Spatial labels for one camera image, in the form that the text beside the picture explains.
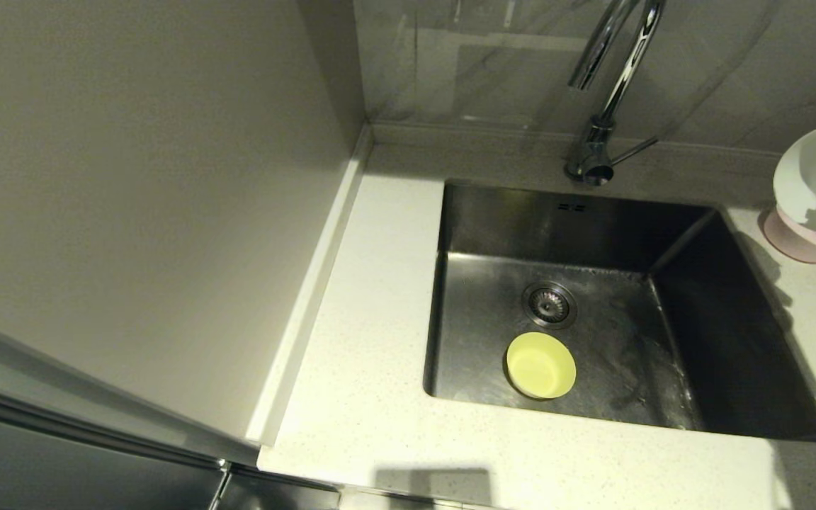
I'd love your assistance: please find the pink plastic bowl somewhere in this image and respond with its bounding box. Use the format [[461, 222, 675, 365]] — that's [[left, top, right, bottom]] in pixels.
[[762, 205, 816, 264]]

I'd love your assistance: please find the chrome gooseneck kitchen faucet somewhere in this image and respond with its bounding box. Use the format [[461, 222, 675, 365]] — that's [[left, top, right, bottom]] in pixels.
[[566, 0, 669, 188]]

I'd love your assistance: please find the yellow plastic bowl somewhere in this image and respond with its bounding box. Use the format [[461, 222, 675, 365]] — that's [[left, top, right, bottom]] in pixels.
[[506, 331, 578, 400]]

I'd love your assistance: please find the stainless steel sink basin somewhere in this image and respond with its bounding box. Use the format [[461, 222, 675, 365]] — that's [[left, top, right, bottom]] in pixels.
[[422, 181, 816, 443]]

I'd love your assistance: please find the round metal drain strainer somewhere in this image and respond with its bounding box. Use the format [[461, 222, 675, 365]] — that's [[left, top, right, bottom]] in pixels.
[[521, 281, 579, 328]]

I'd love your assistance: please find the beige cabinet side panel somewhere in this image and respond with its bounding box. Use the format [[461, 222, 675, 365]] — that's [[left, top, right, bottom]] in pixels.
[[0, 0, 370, 465]]

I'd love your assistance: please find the grey metal appliance door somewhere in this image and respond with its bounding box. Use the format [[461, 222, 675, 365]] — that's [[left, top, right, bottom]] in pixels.
[[0, 368, 341, 510]]

